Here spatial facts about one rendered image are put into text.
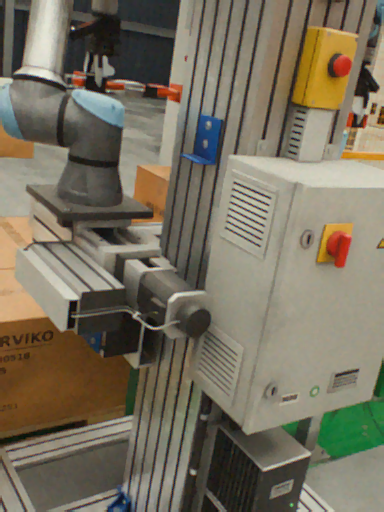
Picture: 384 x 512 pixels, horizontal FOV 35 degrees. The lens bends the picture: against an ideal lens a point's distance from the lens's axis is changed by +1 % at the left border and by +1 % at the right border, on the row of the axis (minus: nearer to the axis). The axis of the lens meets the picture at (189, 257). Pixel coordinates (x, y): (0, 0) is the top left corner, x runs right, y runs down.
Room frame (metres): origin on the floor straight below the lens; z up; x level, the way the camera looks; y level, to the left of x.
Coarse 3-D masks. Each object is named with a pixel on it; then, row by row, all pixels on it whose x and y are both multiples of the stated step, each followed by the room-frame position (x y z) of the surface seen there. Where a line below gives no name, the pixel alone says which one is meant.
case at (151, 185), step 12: (144, 168) 2.22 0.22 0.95; (156, 168) 2.26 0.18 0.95; (168, 168) 2.30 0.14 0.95; (144, 180) 2.21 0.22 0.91; (156, 180) 2.14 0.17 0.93; (168, 180) 2.08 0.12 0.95; (144, 192) 2.20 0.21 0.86; (156, 192) 2.13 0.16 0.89; (144, 204) 2.19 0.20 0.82; (156, 204) 2.12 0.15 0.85; (156, 216) 2.11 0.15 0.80
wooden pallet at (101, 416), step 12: (120, 408) 1.87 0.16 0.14; (60, 420) 1.74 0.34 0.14; (72, 420) 1.76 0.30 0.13; (84, 420) 1.82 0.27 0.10; (96, 420) 1.82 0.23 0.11; (108, 420) 1.84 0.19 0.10; (0, 432) 1.62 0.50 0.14; (12, 432) 1.64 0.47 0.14; (24, 432) 1.66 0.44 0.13; (60, 432) 1.83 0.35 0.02; (0, 444) 1.72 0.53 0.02; (12, 444) 1.73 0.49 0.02
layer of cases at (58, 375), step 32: (0, 224) 2.48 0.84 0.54; (0, 256) 2.11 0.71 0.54; (0, 288) 1.83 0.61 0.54; (0, 320) 1.61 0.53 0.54; (32, 320) 1.66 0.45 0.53; (0, 352) 1.61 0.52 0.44; (32, 352) 1.67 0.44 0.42; (64, 352) 1.73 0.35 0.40; (96, 352) 1.80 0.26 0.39; (0, 384) 1.62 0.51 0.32; (32, 384) 1.67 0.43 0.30; (64, 384) 1.74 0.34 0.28; (96, 384) 1.81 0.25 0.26; (0, 416) 1.62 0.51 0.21; (32, 416) 1.68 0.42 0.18; (64, 416) 1.75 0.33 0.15
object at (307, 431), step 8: (312, 416) 1.97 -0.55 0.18; (320, 416) 1.99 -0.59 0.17; (304, 424) 1.99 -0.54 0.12; (312, 424) 1.98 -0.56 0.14; (320, 424) 2.00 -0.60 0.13; (296, 432) 2.01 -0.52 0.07; (304, 432) 1.98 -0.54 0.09; (312, 432) 1.98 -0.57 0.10; (296, 440) 2.00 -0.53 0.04; (304, 440) 1.98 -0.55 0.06; (312, 440) 1.99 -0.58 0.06; (312, 448) 2.00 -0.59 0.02
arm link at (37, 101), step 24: (48, 0) 1.38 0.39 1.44; (72, 0) 1.43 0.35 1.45; (48, 24) 1.37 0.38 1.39; (48, 48) 1.36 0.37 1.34; (24, 72) 1.32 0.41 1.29; (48, 72) 1.34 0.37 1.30; (0, 96) 1.31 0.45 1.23; (24, 96) 1.30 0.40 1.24; (48, 96) 1.32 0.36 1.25; (0, 120) 1.30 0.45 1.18; (24, 120) 1.29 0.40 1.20; (48, 120) 1.29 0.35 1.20; (48, 144) 1.33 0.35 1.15
